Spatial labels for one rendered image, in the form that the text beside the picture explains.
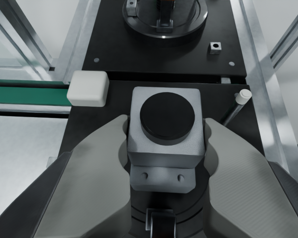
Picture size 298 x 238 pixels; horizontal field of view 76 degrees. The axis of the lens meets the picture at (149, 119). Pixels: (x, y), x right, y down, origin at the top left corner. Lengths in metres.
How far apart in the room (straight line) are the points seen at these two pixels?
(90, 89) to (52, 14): 0.41
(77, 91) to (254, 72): 0.25
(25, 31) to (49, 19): 0.32
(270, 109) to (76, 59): 0.29
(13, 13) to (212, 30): 0.28
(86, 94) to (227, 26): 0.25
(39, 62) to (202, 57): 0.24
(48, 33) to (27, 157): 0.34
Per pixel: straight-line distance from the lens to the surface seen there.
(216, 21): 0.38
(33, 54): 0.31
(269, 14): 0.65
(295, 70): 0.53
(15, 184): 0.33
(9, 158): 0.35
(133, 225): 0.20
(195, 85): 0.28
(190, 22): 0.34
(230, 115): 0.17
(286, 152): 0.29
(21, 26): 0.31
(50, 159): 0.26
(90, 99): 0.25
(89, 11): 0.44
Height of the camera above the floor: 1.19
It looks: 63 degrees down
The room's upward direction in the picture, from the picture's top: 2 degrees counter-clockwise
